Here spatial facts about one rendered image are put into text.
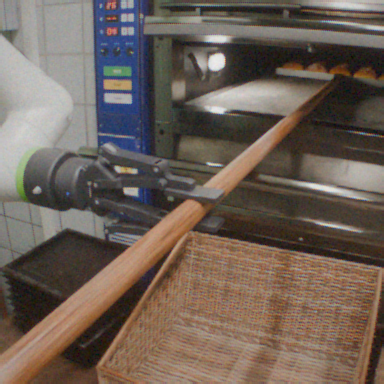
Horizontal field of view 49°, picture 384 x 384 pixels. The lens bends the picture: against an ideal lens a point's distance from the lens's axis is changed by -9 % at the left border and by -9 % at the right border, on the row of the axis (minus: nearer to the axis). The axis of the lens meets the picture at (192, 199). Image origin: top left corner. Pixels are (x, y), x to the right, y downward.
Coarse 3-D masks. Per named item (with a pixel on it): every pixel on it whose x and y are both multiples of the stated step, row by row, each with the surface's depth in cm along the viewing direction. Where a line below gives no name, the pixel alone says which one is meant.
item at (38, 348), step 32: (320, 96) 127; (288, 128) 92; (256, 160) 74; (160, 224) 50; (192, 224) 54; (128, 256) 44; (160, 256) 48; (96, 288) 39; (128, 288) 43; (64, 320) 35; (32, 352) 31
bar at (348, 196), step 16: (176, 160) 81; (192, 176) 79; (208, 176) 78; (256, 176) 74; (272, 176) 74; (272, 192) 74; (288, 192) 73; (304, 192) 71; (320, 192) 70; (336, 192) 69; (352, 192) 68; (368, 192) 68; (368, 208) 68
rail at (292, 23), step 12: (204, 24) 91; (216, 24) 90; (228, 24) 89; (240, 24) 88; (252, 24) 87; (264, 24) 86; (276, 24) 85; (288, 24) 84; (300, 24) 83; (312, 24) 82; (324, 24) 81; (336, 24) 80; (348, 24) 79; (360, 24) 78
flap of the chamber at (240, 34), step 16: (144, 32) 97; (160, 32) 96; (176, 32) 94; (192, 32) 93; (208, 32) 91; (224, 32) 90; (240, 32) 88; (256, 32) 87; (272, 32) 86; (288, 32) 84; (304, 32) 83; (320, 32) 82; (336, 32) 80; (304, 48) 101; (320, 48) 96; (336, 48) 90; (352, 48) 85; (368, 48) 80
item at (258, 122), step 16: (176, 112) 118; (192, 112) 116; (208, 112) 115; (224, 112) 113; (240, 112) 114; (256, 112) 114; (224, 128) 114; (240, 128) 112; (256, 128) 111; (272, 128) 109; (304, 128) 105; (320, 128) 103; (336, 128) 102; (352, 128) 102; (368, 128) 103; (336, 144) 103; (352, 144) 101; (368, 144) 100
